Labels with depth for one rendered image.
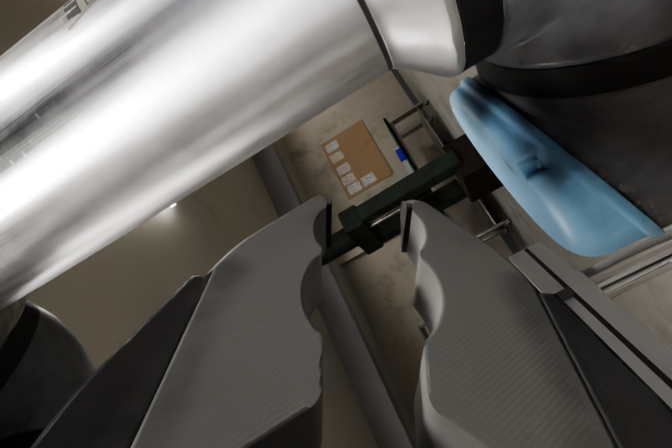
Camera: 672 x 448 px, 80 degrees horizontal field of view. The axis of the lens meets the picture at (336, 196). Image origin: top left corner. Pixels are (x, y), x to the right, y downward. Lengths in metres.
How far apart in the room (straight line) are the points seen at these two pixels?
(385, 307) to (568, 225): 7.91
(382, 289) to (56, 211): 7.98
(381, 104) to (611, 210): 8.96
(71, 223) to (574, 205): 0.20
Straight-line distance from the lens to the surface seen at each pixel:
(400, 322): 8.05
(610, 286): 1.10
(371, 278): 8.17
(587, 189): 0.19
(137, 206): 0.18
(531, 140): 0.19
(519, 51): 0.18
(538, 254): 1.19
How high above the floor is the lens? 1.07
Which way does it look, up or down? 10 degrees up
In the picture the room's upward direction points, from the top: 121 degrees counter-clockwise
